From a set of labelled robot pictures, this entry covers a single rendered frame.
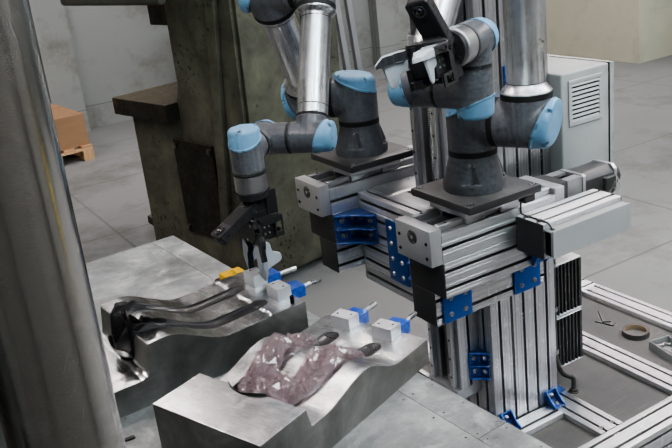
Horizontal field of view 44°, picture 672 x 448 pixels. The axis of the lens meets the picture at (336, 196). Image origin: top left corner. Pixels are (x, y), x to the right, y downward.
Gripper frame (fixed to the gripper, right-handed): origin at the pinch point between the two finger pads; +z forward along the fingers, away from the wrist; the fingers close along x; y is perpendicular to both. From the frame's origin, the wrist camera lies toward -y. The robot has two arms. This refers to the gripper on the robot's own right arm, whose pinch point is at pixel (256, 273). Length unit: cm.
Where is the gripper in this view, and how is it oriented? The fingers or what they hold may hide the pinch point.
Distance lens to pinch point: 200.7
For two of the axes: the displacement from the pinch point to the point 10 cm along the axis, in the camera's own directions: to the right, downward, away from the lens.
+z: 1.1, 9.4, 3.2
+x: -5.8, -2.0, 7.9
